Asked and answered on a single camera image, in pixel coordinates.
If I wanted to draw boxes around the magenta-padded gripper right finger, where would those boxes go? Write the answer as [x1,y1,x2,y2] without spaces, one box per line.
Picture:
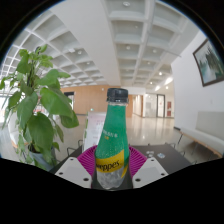
[127,145,170,189]

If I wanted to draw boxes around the dark-framed glass door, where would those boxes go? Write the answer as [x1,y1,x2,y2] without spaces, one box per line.
[155,93,166,119]

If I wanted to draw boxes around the recessed ceiling lights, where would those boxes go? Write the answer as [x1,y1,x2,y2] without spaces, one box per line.
[68,0,175,93]

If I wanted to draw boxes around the long white wall bench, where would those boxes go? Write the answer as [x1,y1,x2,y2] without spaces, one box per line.
[175,110,224,160]

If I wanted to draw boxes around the potted green leafy plant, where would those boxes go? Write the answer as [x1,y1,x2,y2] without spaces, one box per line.
[0,44,80,172]

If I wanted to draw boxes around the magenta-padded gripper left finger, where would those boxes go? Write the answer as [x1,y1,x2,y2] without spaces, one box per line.
[54,144,99,190]

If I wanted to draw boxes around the green plastic drink bottle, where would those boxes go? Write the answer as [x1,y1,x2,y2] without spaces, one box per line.
[93,87,131,191]

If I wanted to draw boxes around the framed landscape painting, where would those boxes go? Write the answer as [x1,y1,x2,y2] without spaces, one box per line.
[192,37,224,88]

